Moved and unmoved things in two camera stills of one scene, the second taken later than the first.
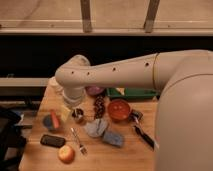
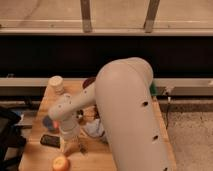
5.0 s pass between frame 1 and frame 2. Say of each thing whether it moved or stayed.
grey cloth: stayed
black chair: stayed
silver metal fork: stayed
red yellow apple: moved
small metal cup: stayed
